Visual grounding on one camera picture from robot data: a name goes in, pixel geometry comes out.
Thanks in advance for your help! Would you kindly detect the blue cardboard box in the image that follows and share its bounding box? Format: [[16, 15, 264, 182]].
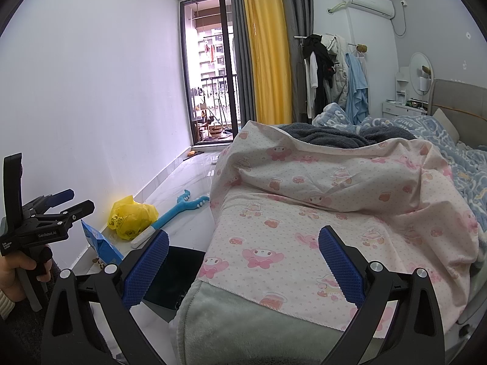
[[81, 220, 124, 270]]

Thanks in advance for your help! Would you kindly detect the dark grey blanket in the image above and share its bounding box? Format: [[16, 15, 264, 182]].
[[279, 122, 417, 149]]

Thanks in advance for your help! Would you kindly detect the grey curtain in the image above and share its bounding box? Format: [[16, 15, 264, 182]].
[[228, 0, 259, 122], [279, 0, 314, 122]]

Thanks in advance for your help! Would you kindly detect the wall clothes rack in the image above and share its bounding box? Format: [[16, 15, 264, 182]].
[[295, 34, 369, 54]]

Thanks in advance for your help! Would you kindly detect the yellow curtain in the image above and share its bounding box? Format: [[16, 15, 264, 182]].
[[240, 0, 293, 124]]

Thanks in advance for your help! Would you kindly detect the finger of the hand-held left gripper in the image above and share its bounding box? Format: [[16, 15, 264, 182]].
[[57, 200, 96, 229], [45, 188, 75, 208]]

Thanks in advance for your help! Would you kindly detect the light blue hanging robe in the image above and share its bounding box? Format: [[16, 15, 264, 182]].
[[340, 51, 370, 122]]

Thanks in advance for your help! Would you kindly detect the yellow plastic bag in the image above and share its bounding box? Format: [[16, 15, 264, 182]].
[[107, 195, 159, 241]]

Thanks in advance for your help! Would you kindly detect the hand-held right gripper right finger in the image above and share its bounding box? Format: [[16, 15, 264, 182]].
[[317, 225, 446, 365]]

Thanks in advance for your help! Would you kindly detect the white vanity table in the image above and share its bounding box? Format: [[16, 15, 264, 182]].
[[381, 66, 429, 116]]

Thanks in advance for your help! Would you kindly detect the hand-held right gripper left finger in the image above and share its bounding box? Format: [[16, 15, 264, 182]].
[[41, 230, 170, 365]]

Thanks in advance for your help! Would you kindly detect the round mirror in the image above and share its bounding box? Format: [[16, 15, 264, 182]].
[[409, 52, 433, 97]]

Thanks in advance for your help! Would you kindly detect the balcony glass door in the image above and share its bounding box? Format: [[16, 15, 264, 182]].
[[179, 0, 242, 147]]

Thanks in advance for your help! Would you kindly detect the white pillow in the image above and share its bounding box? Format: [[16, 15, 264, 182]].
[[432, 108, 461, 141]]

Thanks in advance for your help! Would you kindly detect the white hanging coat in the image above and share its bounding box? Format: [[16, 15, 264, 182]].
[[323, 34, 349, 105]]

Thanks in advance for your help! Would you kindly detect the blue printed blanket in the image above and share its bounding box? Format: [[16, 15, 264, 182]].
[[312, 103, 487, 232]]

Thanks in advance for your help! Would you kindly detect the white hanging shirt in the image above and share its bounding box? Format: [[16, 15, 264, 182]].
[[306, 51, 318, 90]]

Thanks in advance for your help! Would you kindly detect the pink printed blanket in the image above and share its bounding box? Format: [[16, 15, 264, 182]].
[[208, 120, 480, 341]]

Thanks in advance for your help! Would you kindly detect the blue toy claw stick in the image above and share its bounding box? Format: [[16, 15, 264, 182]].
[[130, 189, 211, 248]]

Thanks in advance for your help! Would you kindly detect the white air conditioner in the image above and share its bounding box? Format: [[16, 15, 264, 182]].
[[340, 0, 395, 19]]

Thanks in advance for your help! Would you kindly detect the black jacket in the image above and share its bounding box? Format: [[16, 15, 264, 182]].
[[302, 34, 335, 122]]

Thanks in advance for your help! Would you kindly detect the person's left hand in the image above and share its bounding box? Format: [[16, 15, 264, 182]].
[[0, 255, 38, 303]]

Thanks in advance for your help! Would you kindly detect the white quilt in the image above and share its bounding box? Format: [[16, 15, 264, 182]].
[[167, 304, 185, 365]]

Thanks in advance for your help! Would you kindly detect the dark teal trash bin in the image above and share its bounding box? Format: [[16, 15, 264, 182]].
[[142, 245, 206, 312]]

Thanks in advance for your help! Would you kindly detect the grey bed headboard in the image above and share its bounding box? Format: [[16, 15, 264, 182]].
[[428, 78, 487, 149]]

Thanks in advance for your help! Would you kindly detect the grey-green fleece blanket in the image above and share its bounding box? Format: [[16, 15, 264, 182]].
[[177, 279, 354, 365]]

